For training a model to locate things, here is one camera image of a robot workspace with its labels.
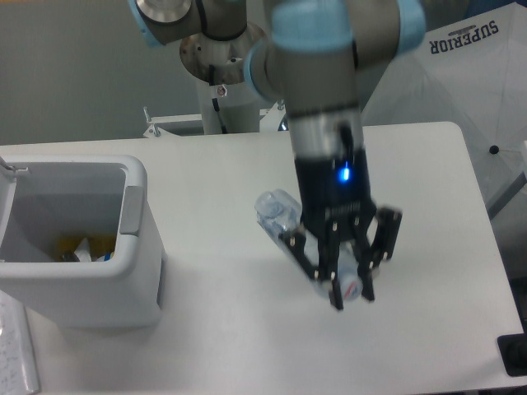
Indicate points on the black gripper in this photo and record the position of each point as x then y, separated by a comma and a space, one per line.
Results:
337, 191

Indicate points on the crushed clear plastic bottle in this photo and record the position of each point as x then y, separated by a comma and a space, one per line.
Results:
278, 212

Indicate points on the colourful snack wrapper bag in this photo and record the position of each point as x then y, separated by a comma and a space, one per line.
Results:
105, 257

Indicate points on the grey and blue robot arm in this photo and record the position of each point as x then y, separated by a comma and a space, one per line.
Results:
310, 61

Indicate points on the white plastic trash can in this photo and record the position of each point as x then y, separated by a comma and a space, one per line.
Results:
45, 198

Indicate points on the black device at table edge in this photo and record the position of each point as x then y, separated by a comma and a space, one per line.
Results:
513, 353

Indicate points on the white umbrella with lettering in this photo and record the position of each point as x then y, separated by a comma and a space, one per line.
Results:
471, 73

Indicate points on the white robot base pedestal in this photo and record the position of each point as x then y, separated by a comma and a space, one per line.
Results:
227, 103

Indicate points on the white metal bracket with bolts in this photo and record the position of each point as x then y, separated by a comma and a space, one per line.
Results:
179, 125

